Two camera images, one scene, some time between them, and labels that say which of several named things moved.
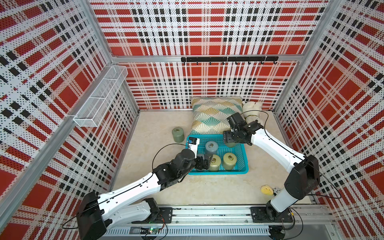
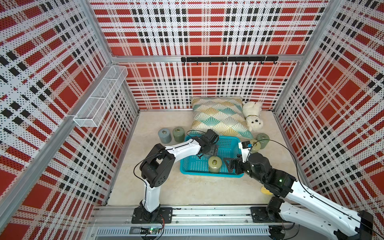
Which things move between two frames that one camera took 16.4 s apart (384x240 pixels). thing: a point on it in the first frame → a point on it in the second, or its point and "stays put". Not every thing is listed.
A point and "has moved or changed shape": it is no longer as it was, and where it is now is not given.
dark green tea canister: (178, 134) stays put
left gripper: (206, 165) → (213, 151)
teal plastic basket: (241, 167) has moved or changed shape
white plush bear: (251, 111) stays put
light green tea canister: (229, 160) has moved or changed shape
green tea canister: (231, 145) has moved or changed shape
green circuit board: (148, 230) stays put
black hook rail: (230, 59) stays put
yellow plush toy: (267, 189) stays put
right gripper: (228, 136) → (233, 161)
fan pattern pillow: (209, 114) stays put
